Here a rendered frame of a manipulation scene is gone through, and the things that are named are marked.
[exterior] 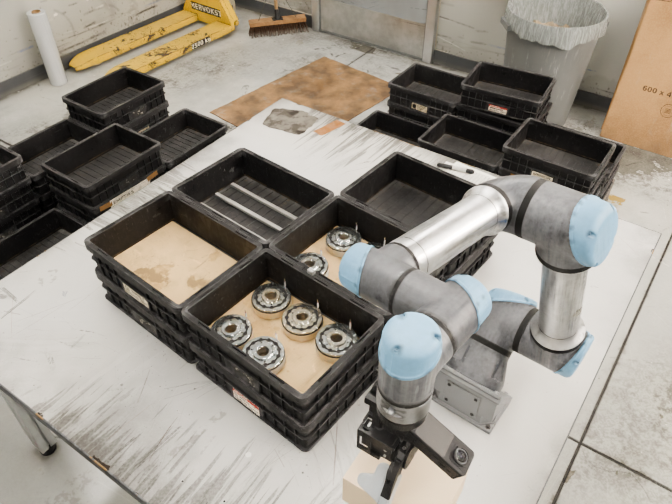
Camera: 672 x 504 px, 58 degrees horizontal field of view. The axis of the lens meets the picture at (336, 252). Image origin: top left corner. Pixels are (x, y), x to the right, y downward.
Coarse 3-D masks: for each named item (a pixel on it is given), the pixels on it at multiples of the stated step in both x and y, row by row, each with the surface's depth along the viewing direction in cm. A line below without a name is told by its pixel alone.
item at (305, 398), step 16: (256, 256) 160; (272, 256) 160; (304, 272) 155; (336, 288) 151; (192, 304) 147; (352, 304) 148; (192, 320) 144; (208, 336) 142; (368, 336) 140; (240, 352) 137; (352, 352) 137; (256, 368) 134; (336, 368) 133; (272, 384) 132; (288, 384) 130; (320, 384) 130; (304, 400) 128
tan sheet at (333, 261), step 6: (318, 240) 180; (324, 240) 180; (312, 246) 178; (318, 246) 178; (324, 246) 178; (318, 252) 176; (324, 252) 176; (330, 258) 174; (336, 258) 174; (330, 264) 172; (336, 264) 172; (330, 270) 170; (336, 270) 170; (330, 276) 169; (336, 276) 169
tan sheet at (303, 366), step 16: (240, 304) 161; (256, 320) 157; (272, 320) 157; (256, 336) 153; (272, 336) 153; (288, 352) 149; (304, 352) 149; (288, 368) 146; (304, 368) 146; (320, 368) 146; (304, 384) 142
